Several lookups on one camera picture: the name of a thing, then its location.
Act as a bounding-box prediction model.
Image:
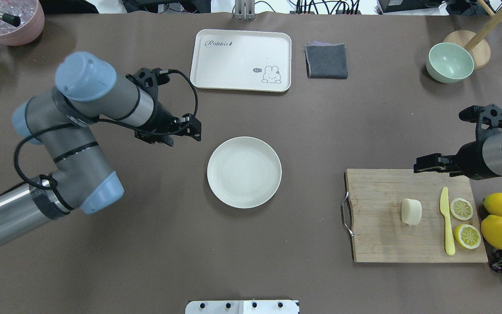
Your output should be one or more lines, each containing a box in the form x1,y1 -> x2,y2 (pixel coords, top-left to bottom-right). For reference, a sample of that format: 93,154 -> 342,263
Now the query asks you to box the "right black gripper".
413,142 -> 487,180

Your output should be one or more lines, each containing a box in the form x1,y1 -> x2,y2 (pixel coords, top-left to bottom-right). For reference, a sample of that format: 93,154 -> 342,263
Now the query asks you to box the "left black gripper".
134,101 -> 202,147

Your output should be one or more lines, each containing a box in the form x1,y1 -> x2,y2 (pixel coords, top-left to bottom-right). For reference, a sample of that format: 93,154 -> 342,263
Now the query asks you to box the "white steamed bun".
401,198 -> 423,226

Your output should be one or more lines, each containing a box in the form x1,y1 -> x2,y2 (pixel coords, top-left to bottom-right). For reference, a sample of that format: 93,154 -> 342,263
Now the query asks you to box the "cream round plate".
207,137 -> 282,209

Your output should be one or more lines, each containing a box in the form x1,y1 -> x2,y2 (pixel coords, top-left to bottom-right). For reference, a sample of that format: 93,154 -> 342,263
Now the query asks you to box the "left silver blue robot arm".
0,51 -> 202,246

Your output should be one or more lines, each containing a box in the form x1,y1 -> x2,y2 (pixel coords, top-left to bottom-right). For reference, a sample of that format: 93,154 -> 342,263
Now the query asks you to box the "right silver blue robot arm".
413,105 -> 502,180

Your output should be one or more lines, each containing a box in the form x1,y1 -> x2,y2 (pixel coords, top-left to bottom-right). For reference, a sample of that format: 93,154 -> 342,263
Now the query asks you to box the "cream rabbit tray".
190,29 -> 292,92

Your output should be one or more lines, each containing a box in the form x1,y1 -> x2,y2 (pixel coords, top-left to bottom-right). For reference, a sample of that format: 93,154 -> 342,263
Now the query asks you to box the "lemon half slice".
453,223 -> 482,249
449,198 -> 475,221

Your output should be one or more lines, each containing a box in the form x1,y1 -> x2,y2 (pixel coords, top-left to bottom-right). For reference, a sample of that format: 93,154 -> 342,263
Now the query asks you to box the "yellow plastic knife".
439,187 -> 456,256

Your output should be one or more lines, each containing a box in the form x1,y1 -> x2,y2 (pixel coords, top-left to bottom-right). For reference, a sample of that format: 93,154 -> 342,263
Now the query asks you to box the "wooden cutting board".
345,169 -> 488,263

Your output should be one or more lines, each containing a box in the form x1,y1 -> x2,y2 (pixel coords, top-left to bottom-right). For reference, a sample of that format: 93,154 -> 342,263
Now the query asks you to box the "mint green bowl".
425,42 -> 475,84

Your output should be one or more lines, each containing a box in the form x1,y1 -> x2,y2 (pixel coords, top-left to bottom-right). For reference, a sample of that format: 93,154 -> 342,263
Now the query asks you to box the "wooden cup stand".
444,0 -> 502,70

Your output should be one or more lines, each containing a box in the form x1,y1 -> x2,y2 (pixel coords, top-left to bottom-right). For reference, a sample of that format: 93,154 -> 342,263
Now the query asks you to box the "grey folded cloth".
305,41 -> 349,79

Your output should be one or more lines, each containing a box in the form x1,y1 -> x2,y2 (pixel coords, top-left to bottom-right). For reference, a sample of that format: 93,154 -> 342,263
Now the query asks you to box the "pink bowl with ice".
0,0 -> 44,46

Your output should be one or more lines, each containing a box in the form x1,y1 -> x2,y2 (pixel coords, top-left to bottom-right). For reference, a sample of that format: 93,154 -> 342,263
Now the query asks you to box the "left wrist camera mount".
125,68 -> 170,101

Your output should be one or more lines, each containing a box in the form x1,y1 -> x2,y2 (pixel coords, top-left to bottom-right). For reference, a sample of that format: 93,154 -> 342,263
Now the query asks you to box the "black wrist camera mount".
458,104 -> 502,143

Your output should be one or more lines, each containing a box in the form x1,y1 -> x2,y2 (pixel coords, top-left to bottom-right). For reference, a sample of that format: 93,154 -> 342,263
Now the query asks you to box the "aluminium frame post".
233,0 -> 256,20

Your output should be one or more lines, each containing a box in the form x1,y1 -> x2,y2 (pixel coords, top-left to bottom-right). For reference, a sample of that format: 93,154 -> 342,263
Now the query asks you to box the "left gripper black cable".
14,69 -> 199,190

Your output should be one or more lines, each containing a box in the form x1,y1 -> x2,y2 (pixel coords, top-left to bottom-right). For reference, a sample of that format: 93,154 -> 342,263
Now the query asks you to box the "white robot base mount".
185,300 -> 300,314

